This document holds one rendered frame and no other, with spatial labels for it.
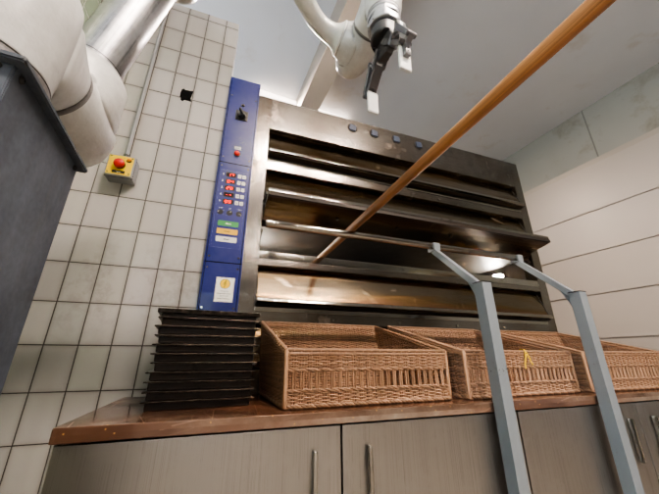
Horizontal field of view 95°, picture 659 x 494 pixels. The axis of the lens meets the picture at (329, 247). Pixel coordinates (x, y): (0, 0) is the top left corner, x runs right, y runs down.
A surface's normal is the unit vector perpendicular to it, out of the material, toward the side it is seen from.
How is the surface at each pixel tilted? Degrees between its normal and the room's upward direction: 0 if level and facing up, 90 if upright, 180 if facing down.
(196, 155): 90
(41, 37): 92
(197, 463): 90
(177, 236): 90
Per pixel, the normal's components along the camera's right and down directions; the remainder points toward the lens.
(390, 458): 0.33, -0.33
